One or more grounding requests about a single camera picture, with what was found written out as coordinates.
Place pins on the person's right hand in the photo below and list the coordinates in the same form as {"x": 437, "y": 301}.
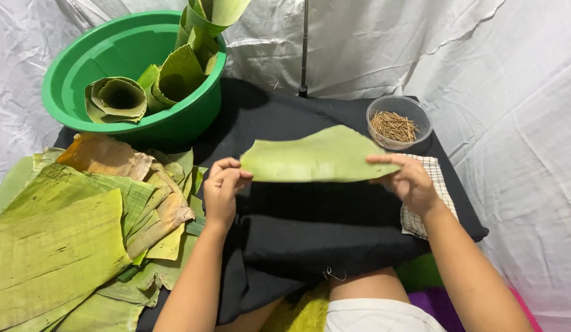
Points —
{"x": 412, "y": 186}

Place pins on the person's left hand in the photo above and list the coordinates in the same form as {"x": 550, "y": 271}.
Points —
{"x": 218, "y": 200}

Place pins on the light green banana leaf piece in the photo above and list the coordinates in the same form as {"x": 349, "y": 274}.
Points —
{"x": 313, "y": 156}

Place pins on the white checked cloth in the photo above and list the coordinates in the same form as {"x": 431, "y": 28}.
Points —
{"x": 440, "y": 184}

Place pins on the heap of wooden sticks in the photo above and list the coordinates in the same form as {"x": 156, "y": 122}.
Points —
{"x": 394, "y": 127}

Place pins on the clear plastic bowl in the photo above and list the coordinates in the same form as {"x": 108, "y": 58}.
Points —
{"x": 407, "y": 106}

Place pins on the black cloth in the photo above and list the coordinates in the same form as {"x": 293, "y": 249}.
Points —
{"x": 313, "y": 230}

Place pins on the person's leg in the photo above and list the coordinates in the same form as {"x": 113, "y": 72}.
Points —
{"x": 366, "y": 286}

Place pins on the white thread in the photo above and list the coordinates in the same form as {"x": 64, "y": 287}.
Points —
{"x": 334, "y": 275}

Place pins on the white backdrop sheet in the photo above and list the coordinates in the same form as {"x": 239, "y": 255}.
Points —
{"x": 520, "y": 115}

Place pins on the cone rolled banana leaf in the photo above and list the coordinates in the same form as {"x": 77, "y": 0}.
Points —
{"x": 179, "y": 76}

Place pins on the white shorts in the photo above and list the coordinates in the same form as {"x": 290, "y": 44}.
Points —
{"x": 377, "y": 318}

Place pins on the multicolour fuzzy mat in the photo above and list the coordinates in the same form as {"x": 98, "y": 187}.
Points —
{"x": 304, "y": 313}

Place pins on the wide rolled banana leaf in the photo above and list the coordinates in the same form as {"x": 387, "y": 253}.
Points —
{"x": 117, "y": 99}

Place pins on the pile of flat banana leaves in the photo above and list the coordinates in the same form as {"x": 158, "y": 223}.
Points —
{"x": 59, "y": 239}

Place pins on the thin metal pole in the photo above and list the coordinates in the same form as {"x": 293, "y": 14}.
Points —
{"x": 304, "y": 46}

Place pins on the tall rolled banana leaf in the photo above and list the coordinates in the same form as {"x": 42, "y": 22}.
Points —
{"x": 207, "y": 18}

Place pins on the green plastic basin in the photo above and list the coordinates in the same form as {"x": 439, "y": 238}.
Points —
{"x": 105, "y": 50}

